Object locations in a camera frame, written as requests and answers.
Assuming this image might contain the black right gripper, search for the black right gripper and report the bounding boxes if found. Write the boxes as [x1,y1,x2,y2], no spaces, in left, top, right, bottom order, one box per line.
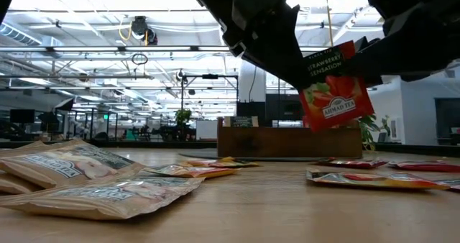
[346,0,460,88]

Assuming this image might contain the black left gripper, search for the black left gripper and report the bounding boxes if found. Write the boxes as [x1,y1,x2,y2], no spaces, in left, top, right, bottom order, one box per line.
[186,0,312,91]

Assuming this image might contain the mango tea packet orange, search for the mango tea packet orange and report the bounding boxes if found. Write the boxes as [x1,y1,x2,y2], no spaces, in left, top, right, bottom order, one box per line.
[142,162,241,180]
[305,168,451,191]
[181,156,260,168]

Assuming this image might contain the black cabinet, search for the black cabinet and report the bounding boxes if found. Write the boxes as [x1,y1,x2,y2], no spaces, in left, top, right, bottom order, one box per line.
[236,93,306,127]

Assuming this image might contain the green potted plant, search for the green potted plant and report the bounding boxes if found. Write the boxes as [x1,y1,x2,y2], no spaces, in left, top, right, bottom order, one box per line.
[358,113,392,152]

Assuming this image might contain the wooden three-compartment tray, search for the wooden three-compartment tray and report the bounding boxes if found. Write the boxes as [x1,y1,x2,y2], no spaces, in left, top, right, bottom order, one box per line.
[217,116,364,160]

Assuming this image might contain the distant green plant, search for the distant green plant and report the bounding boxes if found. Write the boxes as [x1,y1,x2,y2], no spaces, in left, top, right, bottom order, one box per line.
[175,108,193,128]

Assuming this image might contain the long yellow cable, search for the long yellow cable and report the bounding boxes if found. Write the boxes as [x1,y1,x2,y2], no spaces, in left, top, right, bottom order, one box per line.
[322,0,334,49]

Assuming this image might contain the black aluminium table frame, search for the black aluminium table frame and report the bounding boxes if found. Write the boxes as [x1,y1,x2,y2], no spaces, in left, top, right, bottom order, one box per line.
[0,139,460,157]

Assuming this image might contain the ceiling cable reel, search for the ceiling cable reel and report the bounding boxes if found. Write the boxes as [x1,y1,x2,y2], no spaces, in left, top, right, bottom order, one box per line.
[129,15,159,46]

